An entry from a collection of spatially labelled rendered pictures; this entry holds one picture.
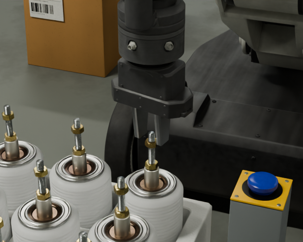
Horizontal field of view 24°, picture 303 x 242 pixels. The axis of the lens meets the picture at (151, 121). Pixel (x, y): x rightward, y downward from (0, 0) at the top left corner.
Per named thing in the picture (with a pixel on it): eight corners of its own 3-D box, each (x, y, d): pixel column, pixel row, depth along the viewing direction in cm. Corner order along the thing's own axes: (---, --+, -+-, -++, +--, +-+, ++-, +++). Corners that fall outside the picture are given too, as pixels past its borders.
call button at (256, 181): (250, 180, 96) (251, 167, 95) (279, 186, 95) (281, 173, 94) (243, 197, 93) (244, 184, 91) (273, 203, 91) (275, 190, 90)
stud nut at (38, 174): (32, 171, 96) (32, 166, 96) (45, 168, 97) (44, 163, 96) (36, 179, 94) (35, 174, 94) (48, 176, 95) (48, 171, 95)
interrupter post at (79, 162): (89, 166, 110) (88, 148, 108) (86, 175, 107) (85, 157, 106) (73, 165, 110) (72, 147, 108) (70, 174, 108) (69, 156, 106)
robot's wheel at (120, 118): (139, 151, 159) (138, 73, 148) (159, 155, 157) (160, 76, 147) (104, 202, 142) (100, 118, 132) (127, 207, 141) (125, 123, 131)
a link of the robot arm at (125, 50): (207, 100, 98) (210, 20, 92) (170, 130, 91) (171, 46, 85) (132, 77, 104) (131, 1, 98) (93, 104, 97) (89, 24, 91)
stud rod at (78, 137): (83, 159, 108) (80, 117, 104) (82, 163, 107) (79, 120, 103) (76, 159, 108) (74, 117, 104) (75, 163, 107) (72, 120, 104)
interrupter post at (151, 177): (158, 180, 106) (158, 162, 105) (160, 189, 104) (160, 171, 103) (143, 181, 106) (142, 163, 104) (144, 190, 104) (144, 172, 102)
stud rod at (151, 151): (153, 178, 104) (153, 135, 100) (147, 176, 104) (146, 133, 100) (156, 174, 104) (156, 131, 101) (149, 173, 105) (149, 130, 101)
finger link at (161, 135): (154, 147, 99) (154, 109, 96) (166, 137, 101) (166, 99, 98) (163, 150, 98) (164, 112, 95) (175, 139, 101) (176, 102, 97)
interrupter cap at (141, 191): (172, 169, 109) (172, 165, 108) (180, 198, 102) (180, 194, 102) (124, 172, 108) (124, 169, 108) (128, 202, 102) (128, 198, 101)
